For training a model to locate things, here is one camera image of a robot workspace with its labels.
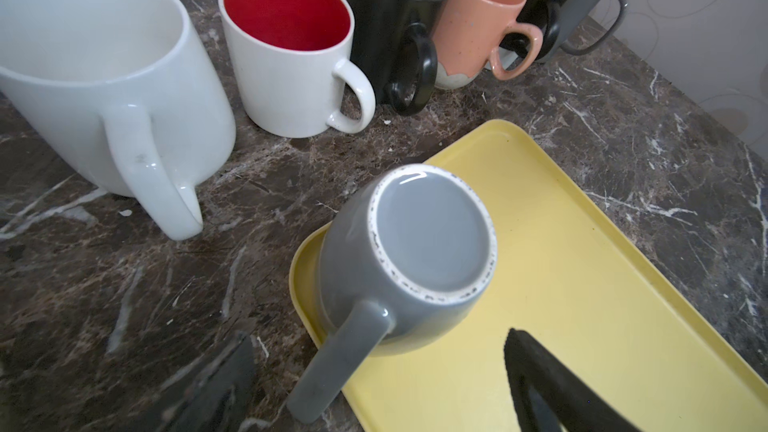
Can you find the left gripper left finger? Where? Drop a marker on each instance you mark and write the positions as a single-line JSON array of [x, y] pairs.
[[212, 396]]

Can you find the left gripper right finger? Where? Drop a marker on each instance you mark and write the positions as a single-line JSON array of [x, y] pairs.
[[547, 396]]

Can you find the small grey mug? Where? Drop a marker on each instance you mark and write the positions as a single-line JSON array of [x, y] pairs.
[[402, 263]]

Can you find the white ribbed mug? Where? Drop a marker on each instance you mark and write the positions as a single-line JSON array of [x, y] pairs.
[[125, 92]]

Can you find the peach and cream mug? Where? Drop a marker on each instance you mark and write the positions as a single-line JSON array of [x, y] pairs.
[[468, 36]]

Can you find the black mug white rim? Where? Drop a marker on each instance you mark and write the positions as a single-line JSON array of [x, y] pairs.
[[394, 48]]

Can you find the yellow plastic tray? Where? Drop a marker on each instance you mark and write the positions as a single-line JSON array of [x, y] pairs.
[[570, 278]]

